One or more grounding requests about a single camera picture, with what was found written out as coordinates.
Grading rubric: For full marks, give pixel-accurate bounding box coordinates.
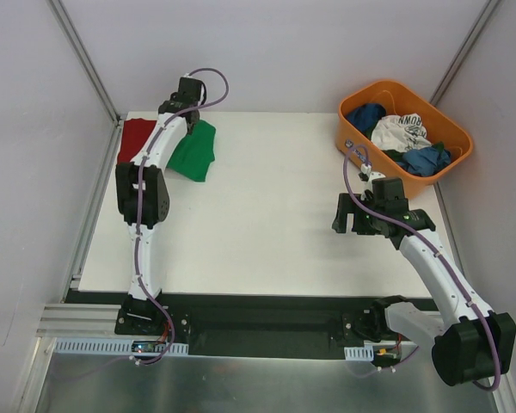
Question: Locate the green t-shirt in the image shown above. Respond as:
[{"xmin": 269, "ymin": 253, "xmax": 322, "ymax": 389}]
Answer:
[{"xmin": 167, "ymin": 120, "xmax": 216, "ymax": 182}]

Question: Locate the orange plastic basket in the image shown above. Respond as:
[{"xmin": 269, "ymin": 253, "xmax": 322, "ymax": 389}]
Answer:
[{"xmin": 335, "ymin": 80, "xmax": 474, "ymax": 198}]

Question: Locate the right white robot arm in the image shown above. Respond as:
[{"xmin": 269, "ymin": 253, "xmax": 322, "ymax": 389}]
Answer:
[{"xmin": 332, "ymin": 176, "xmax": 516, "ymax": 391}]

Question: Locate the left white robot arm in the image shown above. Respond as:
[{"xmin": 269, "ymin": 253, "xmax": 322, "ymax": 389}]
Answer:
[{"xmin": 114, "ymin": 75, "xmax": 206, "ymax": 336}]

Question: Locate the folded red t-shirt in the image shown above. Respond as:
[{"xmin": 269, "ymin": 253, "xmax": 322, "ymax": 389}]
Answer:
[{"xmin": 116, "ymin": 118, "xmax": 157, "ymax": 163}]

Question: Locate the white printed t-shirt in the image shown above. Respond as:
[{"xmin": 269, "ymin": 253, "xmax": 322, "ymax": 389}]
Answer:
[{"xmin": 371, "ymin": 114, "xmax": 432, "ymax": 152}]

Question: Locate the dark blue t-shirt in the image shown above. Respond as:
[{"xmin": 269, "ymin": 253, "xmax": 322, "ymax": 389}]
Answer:
[{"xmin": 345, "ymin": 103, "xmax": 387, "ymax": 133}]

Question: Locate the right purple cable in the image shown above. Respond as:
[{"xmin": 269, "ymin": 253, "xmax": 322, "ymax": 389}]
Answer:
[{"xmin": 342, "ymin": 144, "xmax": 502, "ymax": 391}]

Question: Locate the purple cable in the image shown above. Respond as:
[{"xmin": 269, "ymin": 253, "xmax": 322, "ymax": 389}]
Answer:
[
  {"xmin": 342, "ymin": 144, "xmax": 502, "ymax": 391},
  {"xmin": 133, "ymin": 68, "xmax": 230, "ymax": 367}
]

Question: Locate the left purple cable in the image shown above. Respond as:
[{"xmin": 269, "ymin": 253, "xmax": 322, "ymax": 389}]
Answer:
[{"xmin": 133, "ymin": 68, "xmax": 230, "ymax": 367}]

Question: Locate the left aluminium post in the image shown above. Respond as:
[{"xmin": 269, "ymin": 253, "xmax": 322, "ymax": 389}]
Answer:
[{"xmin": 46, "ymin": 0, "xmax": 122, "ymax": 124}]

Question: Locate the aluminium post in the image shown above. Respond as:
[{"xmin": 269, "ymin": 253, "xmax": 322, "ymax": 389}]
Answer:
[
  {"xmin": 429, "ymin": 0, "xmax": 504, "ymax": 107},
  {"xmin": 46, "ymin": 0, "xmax": 122, "ymax": 124}
]

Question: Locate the right white cable duct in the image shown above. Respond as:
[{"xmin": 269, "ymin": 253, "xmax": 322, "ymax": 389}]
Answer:
[{"xmin": 343, "ymin": 345, "xmax": 375, "ymax": 362}]

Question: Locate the white cable duct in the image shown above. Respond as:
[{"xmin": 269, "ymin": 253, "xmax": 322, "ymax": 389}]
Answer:
[
  {"xmin": 343, "ymin": 345, "xmax": 375, "ymax": 362},
  {"xmin": 54, "ymin": 338, "xmax": 167, "ymax": 357}
]

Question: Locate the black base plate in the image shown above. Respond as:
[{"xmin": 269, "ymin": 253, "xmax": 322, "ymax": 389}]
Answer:
[{"xmin": 114, "ymin": 293, "xmax": 375, "ymax": 360}]

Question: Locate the right aluminium post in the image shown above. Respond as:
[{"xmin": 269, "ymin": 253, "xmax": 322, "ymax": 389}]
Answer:
[{"xmin": 429, "ymin": 0, "xmax": 504, "ymax": 107}]

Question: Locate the aluminium frame rail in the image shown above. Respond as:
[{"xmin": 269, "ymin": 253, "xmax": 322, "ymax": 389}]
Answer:
[{"xmin": 36, "ymin": 300, "xmax": 500, "ymax": 345}]

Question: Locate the left white cable duct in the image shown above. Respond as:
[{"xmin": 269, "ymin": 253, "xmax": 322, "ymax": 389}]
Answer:
[{"xmin": 54, "ymin": 338, "xmax": 167, "ymax": 357}]

